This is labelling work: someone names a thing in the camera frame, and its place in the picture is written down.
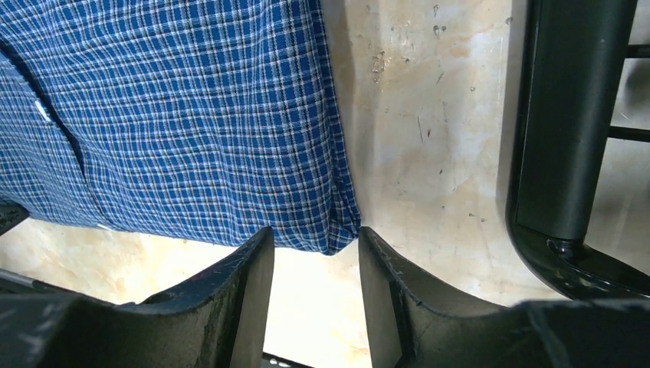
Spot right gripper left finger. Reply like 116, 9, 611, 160
1, 228, 274, 367

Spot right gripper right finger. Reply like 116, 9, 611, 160
358, 227, 649, 367

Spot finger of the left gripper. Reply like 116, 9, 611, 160
0, 205, 29, 235

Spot blue checkered long sleeve shirt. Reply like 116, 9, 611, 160
1, 1, 361, 255

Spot black poker chip case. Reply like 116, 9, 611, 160
497, 1, 649, 300

